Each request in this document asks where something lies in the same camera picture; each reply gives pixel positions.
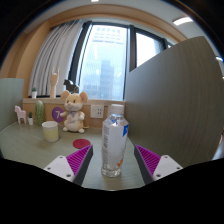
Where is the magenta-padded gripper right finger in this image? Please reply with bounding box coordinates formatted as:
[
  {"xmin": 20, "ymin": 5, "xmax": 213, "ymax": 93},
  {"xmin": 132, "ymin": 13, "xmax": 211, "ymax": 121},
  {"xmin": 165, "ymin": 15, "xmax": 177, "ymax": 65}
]
[{"xmin": 134, "ymin": 144, "xmax": 184, "ymax": 186}]

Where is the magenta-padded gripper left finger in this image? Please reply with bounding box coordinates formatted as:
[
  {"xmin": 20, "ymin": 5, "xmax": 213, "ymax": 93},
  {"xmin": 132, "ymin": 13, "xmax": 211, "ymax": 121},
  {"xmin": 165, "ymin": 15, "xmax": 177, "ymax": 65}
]
[{"xmin": 43, "ymin": 144, "xmax": 94, "ymax": 187}]

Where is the clear plastic water bottle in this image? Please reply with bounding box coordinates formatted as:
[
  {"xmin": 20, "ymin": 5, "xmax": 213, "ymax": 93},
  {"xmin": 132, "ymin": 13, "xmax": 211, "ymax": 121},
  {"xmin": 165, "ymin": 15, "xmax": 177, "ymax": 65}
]
[{"xmin": 101, "ymin": 103, "xmax": 130, "ymax": 178}]

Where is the flat round red coaster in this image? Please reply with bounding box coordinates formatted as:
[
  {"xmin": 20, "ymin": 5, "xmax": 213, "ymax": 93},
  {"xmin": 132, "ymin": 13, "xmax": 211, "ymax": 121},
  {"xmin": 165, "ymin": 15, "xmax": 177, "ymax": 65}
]
[{"xmin": 72, "ymin": 138, "xmax": 92, "ymax": 150}]

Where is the white and yellow cup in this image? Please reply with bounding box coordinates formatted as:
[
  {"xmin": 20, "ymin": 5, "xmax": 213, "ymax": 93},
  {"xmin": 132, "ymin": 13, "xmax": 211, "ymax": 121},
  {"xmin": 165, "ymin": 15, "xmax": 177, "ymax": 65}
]
[{"xmin": 41, "ymin": 120, "xmax": 60, "ymax": 143}]

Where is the round purple number sign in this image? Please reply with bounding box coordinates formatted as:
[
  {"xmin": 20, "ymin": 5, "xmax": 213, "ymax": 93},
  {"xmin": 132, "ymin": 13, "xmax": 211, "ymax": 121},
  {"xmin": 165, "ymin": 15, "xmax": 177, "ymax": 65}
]
[{"xmin": 51, "ymin": 106, "xmax": 66, "ymax": 123}]

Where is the beige plush mouse toy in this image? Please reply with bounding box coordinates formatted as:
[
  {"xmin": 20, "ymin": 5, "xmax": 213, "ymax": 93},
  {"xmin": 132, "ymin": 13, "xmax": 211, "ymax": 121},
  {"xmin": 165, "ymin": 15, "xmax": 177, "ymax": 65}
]
[{"xmin": 59, "ymin": 90, "xmax": 89, "ymax": 134}]

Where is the tall green cactus figure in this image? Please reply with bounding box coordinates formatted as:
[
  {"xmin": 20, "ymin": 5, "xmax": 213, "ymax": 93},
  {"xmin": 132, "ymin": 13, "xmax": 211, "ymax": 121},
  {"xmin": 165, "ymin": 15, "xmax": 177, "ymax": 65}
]
[{"xmin": 34, "ymin": 100, "xmax": 45, "ymax": 127}]

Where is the large grey-green desk partition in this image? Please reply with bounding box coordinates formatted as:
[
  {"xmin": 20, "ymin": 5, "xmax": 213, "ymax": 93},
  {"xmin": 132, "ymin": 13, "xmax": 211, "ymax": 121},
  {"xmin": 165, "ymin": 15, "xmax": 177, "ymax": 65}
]
[{"xmin": 123, "ymin": 35, "xmax": 224, "ymax": 168}]

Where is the pink horse figure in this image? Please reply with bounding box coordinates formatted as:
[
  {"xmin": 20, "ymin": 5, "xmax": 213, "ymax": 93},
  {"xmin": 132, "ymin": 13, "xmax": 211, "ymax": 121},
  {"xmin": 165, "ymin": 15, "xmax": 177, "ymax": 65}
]
[{"xmin": 14, "ymin": 105, "xmax": 27, "ymax": 125}]

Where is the pale green desk partition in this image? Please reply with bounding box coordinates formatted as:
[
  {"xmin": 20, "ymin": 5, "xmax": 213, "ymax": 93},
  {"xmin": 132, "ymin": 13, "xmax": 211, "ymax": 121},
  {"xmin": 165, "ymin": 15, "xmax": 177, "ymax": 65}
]
[{"xmin": 0, "ymin": 77, "xmax": 25, "ymax": 133}]

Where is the black horse figure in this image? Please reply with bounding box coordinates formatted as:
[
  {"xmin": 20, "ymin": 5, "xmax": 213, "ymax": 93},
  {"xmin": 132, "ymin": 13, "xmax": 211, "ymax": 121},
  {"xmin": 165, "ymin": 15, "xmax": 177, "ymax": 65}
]
[{"xmin": 63, "ymin": 79, "xmax": 80, "ymax": 94}]

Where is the wooden hand model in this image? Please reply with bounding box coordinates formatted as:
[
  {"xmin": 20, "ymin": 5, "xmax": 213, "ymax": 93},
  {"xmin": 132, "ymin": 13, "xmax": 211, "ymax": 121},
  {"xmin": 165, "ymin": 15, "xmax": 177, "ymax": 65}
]
[{"xmin": 49, "ymin": 67, "xmax": 60, "ymax": 99}]

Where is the white pleated curtain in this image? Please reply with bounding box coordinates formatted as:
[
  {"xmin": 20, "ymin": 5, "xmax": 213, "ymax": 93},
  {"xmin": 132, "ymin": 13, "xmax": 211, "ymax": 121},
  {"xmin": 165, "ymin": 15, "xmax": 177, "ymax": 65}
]
[{"xmin": 28, "ymin": 19, "xmax": 84, "ymax": 98}]

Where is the black framed window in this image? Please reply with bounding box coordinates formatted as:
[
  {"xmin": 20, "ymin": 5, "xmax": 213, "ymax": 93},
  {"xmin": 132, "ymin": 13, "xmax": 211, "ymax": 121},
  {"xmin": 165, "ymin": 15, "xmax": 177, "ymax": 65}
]
[{"xmin": 68, "ymin": 20, "xmax": 174, "ymax": 102}]

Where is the white wall socket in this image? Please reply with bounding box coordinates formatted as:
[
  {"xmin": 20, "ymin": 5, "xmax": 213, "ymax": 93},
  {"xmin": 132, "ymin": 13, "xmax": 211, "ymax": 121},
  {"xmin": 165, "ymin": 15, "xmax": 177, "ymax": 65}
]
[{"xmin": 90, "ymin": 104, "xmax": 105, "ymax": 119}]

